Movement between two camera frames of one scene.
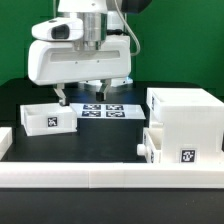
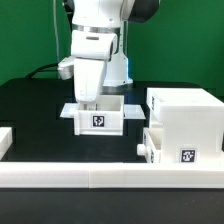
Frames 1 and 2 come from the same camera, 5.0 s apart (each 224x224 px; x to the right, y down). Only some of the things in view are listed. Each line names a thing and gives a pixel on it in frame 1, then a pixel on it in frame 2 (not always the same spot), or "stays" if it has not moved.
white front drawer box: x=153 y=145 stays
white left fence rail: x=6 y=140 stays
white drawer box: x=48 y=119 → x=102 y=117
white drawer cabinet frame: x=191 y=123 stays
